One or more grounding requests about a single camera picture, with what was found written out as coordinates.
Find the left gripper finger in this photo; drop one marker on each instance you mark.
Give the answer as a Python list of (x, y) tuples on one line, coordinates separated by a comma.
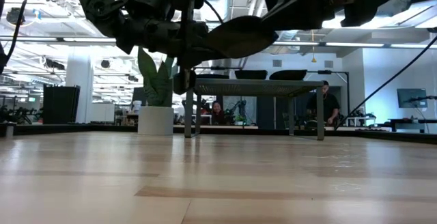
[(199, 56), (206, 30)]

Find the black leaf-shaped mini plate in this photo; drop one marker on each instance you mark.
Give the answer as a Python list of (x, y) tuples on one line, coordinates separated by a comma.
[(288, 75), (242, 38)]

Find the black square mini plate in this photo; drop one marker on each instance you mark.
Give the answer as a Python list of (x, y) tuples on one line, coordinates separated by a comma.
[(251, 74)]

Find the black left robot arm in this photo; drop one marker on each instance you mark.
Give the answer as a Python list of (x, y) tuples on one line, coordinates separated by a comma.
[(99, 5)]

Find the black background robot arm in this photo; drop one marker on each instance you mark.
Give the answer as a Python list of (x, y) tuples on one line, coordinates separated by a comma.
[(421, 98)]

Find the yellow ceiling pendant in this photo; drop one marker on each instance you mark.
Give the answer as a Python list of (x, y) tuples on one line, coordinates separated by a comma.
[(313, 59)]

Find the person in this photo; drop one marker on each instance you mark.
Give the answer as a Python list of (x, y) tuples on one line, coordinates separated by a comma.
[(327, 104), (216, 113)]

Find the small black ceiling speaker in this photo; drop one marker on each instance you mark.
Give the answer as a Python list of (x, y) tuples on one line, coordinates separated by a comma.
[(105, 64)]

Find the grey perforated metal shelf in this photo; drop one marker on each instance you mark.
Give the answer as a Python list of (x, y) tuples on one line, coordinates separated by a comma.
[(256, 87)]

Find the black monitor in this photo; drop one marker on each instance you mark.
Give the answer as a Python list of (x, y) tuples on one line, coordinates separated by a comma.
[(136, 96)]

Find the small green plant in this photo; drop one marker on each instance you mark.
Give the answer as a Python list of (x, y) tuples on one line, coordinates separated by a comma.
[(240, 119)]

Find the white cup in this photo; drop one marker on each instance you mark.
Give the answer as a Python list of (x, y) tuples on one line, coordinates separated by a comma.
[(136, 106)]

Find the snake plant in white pot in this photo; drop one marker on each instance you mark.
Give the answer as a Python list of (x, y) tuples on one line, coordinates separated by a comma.
[(155, 121)]

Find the white column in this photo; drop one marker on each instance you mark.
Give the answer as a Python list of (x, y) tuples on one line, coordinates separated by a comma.
[(79, 91)]

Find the black cabinet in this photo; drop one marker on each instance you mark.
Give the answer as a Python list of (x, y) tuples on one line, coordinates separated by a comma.
[(61, 104)]

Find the dark background table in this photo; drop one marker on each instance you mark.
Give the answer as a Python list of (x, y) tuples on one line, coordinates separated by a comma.
[(409, 123)]

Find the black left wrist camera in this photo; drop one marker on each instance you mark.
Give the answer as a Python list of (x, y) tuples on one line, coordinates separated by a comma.
[(184, 82)]

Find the grey square wall vent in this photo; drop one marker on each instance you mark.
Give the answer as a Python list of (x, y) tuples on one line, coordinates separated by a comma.
[(328, 63), (277, 63)]

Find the black frame stand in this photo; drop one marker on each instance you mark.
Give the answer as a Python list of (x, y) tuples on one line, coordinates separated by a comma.
[(324, 72)]

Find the wall monitor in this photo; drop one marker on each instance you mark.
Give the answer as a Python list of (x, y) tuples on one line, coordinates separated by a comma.
[(411, 97)]

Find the black aluminium table frame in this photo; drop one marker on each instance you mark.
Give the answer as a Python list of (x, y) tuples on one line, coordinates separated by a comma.
[(68, 128)]

